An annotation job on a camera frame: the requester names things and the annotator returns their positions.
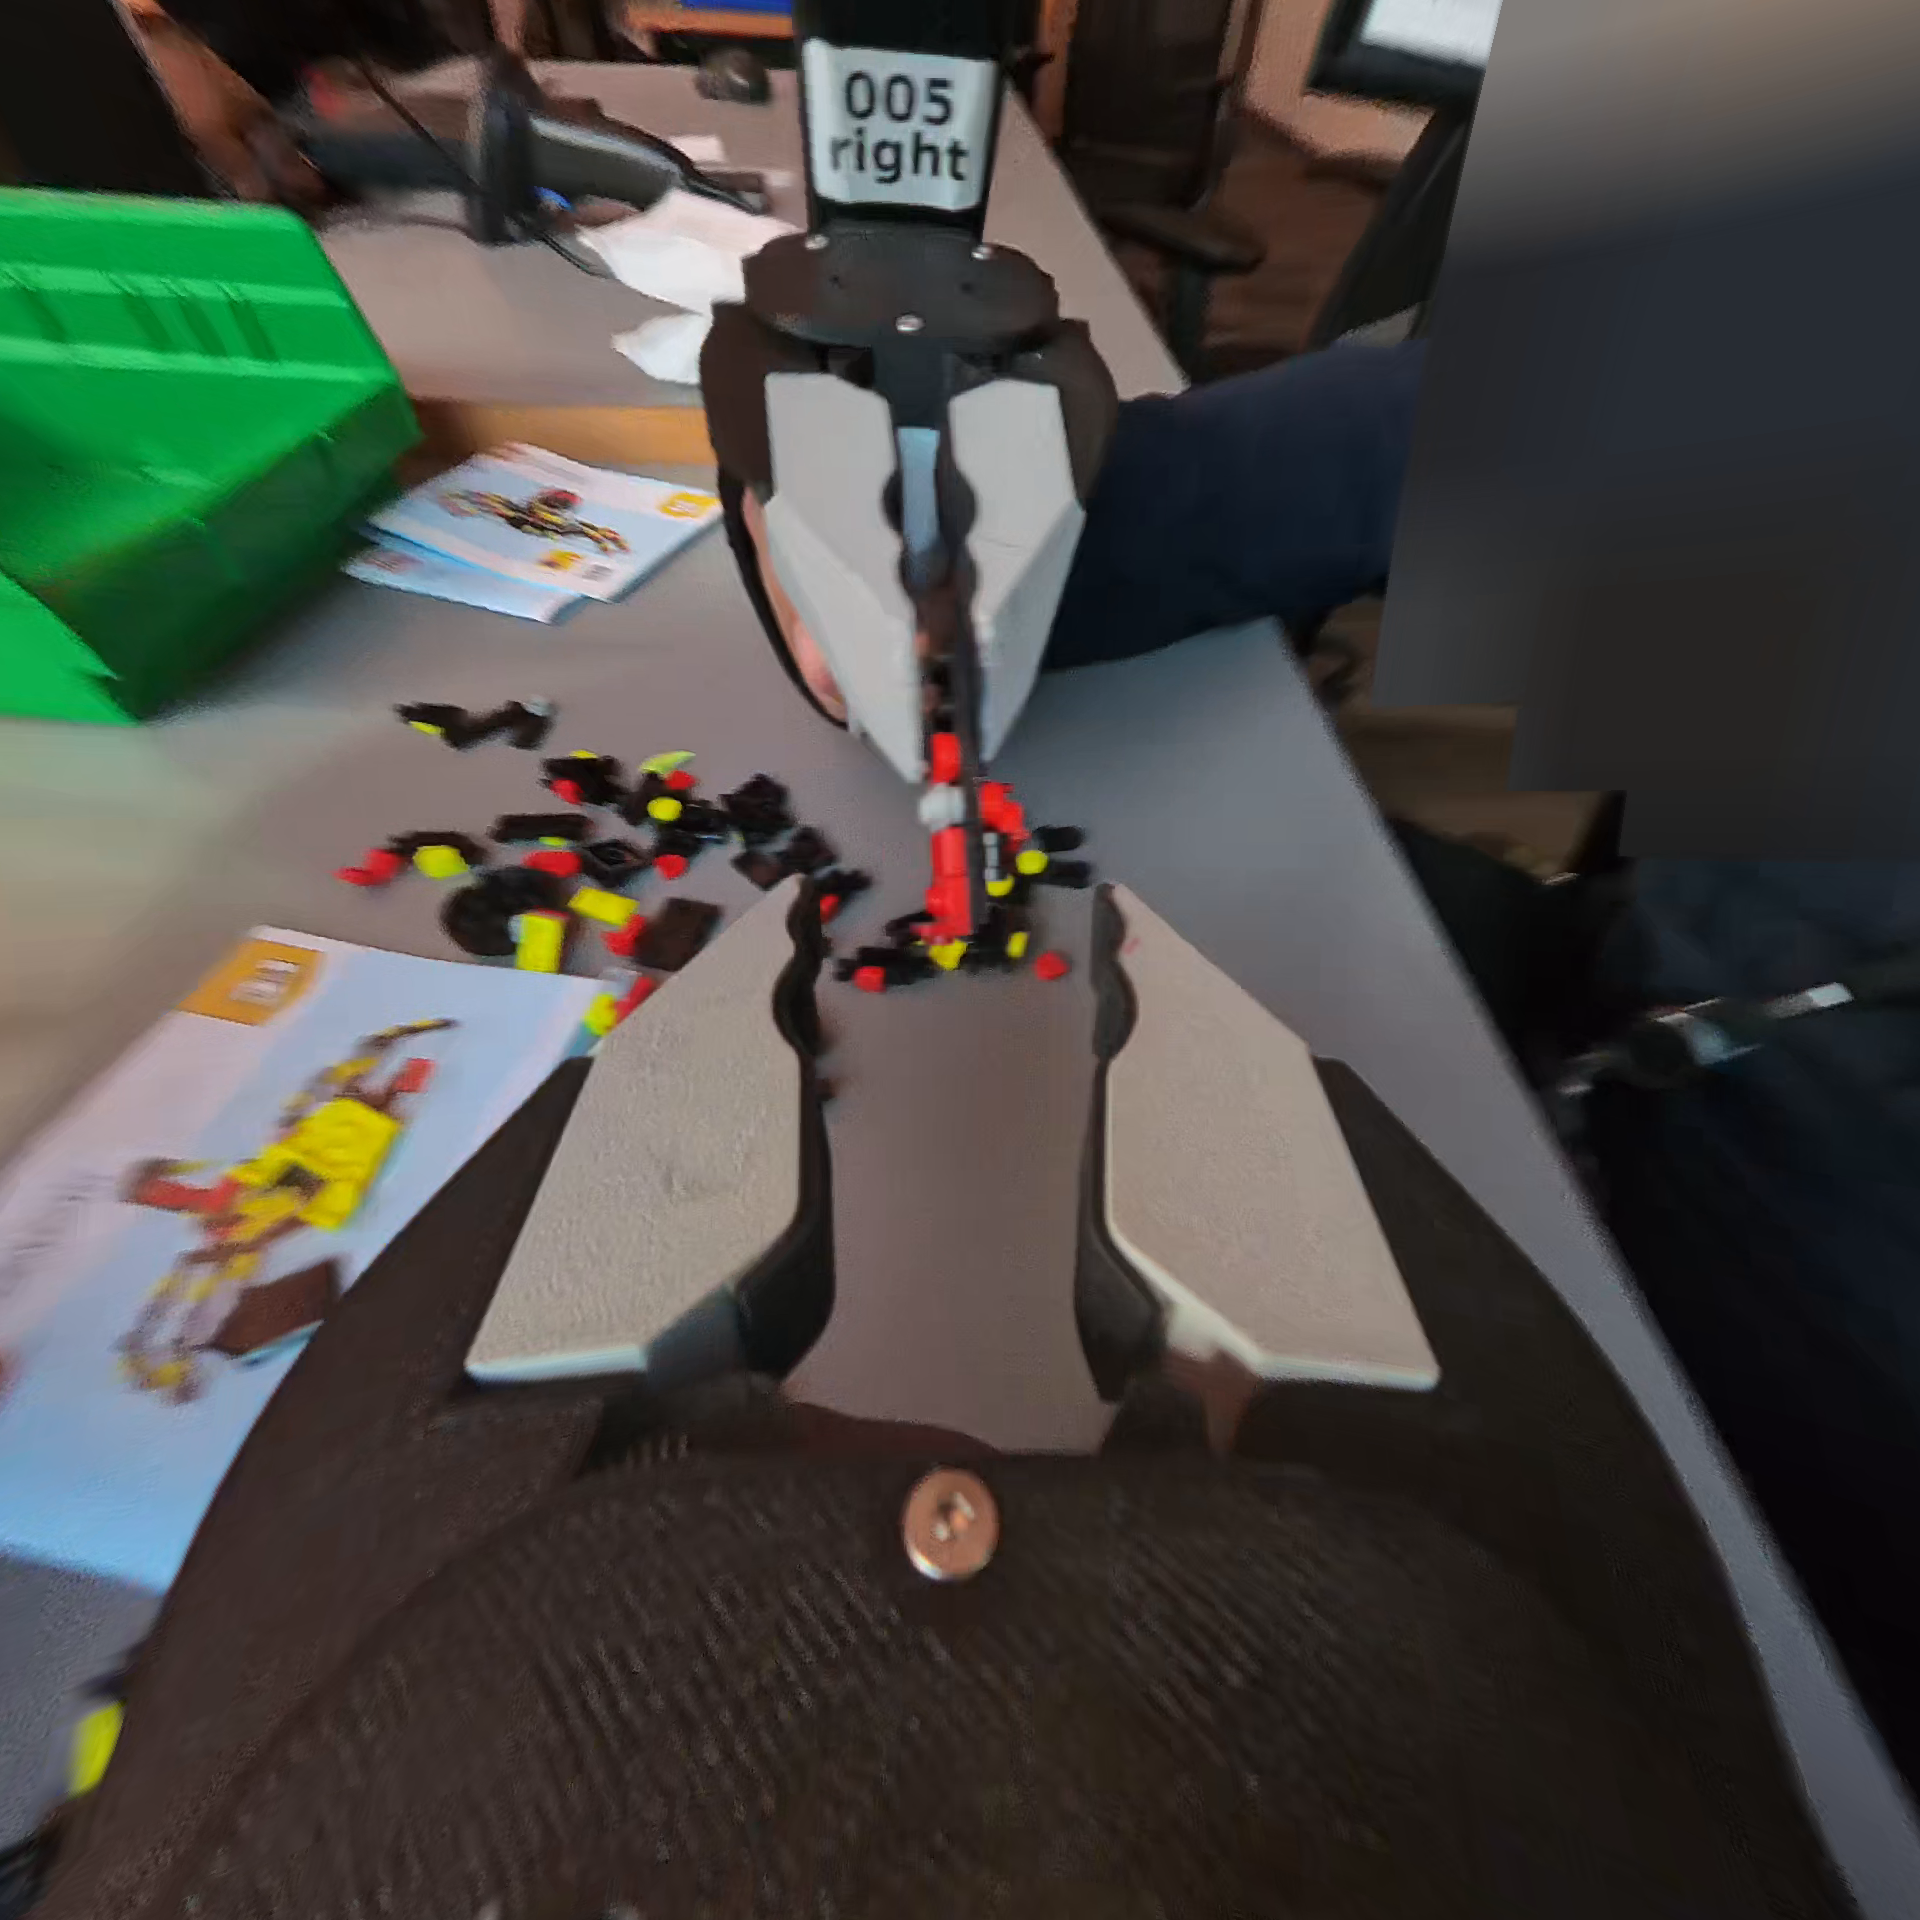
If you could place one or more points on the green plastic bin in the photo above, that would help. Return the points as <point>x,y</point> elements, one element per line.
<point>166,451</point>

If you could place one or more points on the pile of lego pieces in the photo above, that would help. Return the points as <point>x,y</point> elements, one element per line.
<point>572,872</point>

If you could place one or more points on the person's right forearm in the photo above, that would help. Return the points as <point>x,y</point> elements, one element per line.
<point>1230,496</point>

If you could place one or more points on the black red lego leg piece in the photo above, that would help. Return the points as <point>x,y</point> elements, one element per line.
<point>954,841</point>

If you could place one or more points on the closed instruction booklet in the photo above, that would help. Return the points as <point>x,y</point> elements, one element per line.
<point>526,536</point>

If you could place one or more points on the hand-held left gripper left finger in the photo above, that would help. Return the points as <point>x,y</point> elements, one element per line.
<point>645,1201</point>

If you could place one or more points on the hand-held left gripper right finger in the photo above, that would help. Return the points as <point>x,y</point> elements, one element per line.
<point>1260,1201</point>

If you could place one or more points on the crumpled white paper bag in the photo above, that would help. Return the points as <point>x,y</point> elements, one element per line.
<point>707,287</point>

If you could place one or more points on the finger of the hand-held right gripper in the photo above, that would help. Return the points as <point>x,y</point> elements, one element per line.
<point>842,571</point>
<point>1007,556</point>

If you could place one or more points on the black barcode scanner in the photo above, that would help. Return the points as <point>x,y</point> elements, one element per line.
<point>481,151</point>

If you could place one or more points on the open spider instruction booklet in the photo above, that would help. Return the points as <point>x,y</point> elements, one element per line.
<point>180,1261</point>

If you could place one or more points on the person's right hand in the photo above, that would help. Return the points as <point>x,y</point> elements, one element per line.
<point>781,616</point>

